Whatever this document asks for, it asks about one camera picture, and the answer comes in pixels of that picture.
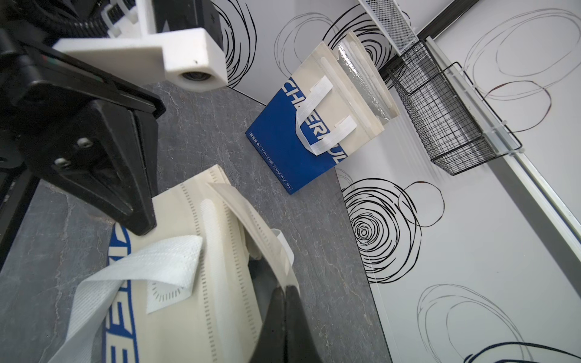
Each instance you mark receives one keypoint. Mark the white wire shelf basket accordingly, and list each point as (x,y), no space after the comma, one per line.
(391,21)

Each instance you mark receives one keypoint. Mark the black wire basket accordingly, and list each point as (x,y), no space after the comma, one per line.
(451,137)

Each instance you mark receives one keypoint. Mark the aluminium wall rail back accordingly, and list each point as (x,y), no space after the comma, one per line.
(505,144)

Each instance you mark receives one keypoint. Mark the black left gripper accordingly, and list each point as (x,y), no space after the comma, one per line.
(104,152)

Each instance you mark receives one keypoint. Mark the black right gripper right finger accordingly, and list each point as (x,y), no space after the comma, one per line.
(299,344)

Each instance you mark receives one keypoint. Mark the black corner frame post left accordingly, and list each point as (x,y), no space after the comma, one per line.
(441,22)

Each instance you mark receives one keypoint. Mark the blue beige bag first row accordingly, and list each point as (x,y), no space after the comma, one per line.
(332,105)

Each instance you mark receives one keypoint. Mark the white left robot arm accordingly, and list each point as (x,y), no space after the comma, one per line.
(47,22)

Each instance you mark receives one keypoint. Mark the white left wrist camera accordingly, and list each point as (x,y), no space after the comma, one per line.
(148,42)

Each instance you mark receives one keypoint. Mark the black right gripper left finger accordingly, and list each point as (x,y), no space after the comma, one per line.
(271,346)

